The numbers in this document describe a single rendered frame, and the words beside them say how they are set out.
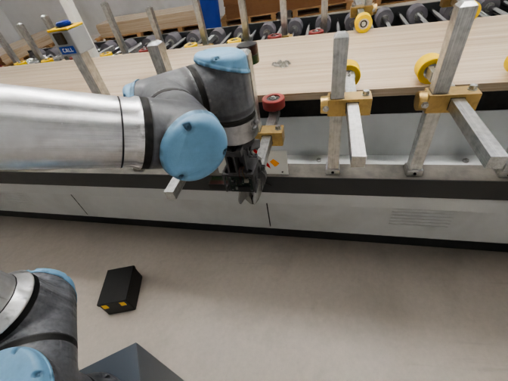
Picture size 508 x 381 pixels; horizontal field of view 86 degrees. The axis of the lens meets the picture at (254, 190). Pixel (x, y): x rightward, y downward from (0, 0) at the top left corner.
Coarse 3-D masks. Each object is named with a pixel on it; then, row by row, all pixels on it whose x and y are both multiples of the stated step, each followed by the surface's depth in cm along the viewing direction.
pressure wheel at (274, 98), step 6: (264, 96) 98; (270, 96) 97; (276, 96) 97; (282, 96) 95; (264, 102) 95; (270, 102) 93; (276, 102) 93; (282, 102) 94; (264, 108) 97; (270, 108) 95; (276, 108) 94; (282, 108) 96
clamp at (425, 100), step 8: (456, 88) 70; (464, 88) 69; (416, 96) 73; (424, 96) 70; (432, 96) 69; (440, 96) 69; (448, 96) 68; (456, 96) 68; (464, 96) 68; (472, 96) 67; (480, 96) 67; (416, 104) 73; (424, 104) 70; (432, 104) 70; (440, 104) 70; (448, 104) 70; (472, 104) 68; (424, 112) 72; (432, 112) 72; (440, 112) 71; (448, 112) 71
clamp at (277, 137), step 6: (264, 126) 89; (270, 126) 89; (282, 126) 88; (258, 132) 87; (264, 132) 87; (270, 132) 86; (276, 132) 86; (282, 132) 86; (258, 138) 88; (276, 138) 87; (282, 138) 87; (276, 144) 89; (282, 144) 88
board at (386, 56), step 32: (352, 32) 139; (384, 32) 132; (416, 32) 126; (480, 32) 114; (32, 64) 191; (64, 64) 178; (96, 64) 166; (128, 64) 156; (256, 64) 125; (320, 64) 114; (384, 64) 104; (480, 64) 93; (288, 96) 99; (320, 96) 96
